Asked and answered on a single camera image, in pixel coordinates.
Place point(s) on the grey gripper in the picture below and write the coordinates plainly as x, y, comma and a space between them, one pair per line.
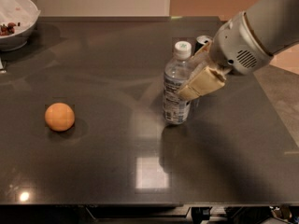
237, 45

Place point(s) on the clear plastic water bottle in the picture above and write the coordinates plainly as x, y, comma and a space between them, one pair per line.
176, 72

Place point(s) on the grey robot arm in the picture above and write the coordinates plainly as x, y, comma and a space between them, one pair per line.
275, 23

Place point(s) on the redbull can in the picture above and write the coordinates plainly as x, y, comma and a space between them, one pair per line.
202, 42

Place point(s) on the orange fruit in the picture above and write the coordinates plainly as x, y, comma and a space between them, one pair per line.
59, 117

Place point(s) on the white bowl with snacks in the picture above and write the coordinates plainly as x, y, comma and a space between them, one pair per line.
17, 20

